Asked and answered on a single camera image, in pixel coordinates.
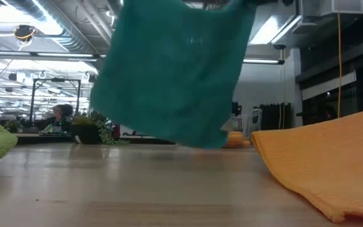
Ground potted succulent plant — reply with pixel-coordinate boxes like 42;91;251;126
69;112;130;146

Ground silver ribbed ventilation duct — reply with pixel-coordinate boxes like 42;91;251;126
3;0;113;54

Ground short ceiling light tube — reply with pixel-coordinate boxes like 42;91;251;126
243;57;285;66

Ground black aluminium table frame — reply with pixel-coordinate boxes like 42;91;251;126
14;132;176;146

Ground white air conditioning unit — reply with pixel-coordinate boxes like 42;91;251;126
291;0;363;35

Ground teal microfiber towel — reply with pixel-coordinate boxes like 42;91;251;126
89;0;258;149

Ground person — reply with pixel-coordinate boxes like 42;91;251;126
19;103;74;133

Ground orange microfiber towel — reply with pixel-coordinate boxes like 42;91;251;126
250;105;363;224
224;131;252;149

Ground black background station frame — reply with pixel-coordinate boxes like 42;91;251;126
29;78;82;125

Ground long ceiling light tube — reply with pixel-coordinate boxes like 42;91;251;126
0;50;107;62

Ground black ceiling cable reel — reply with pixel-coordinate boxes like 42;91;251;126
13;24;37;44

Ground clear plastic bin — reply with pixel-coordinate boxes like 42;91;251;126
221;108;262;149

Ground black cabinet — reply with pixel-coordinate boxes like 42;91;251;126
256;102;293;131

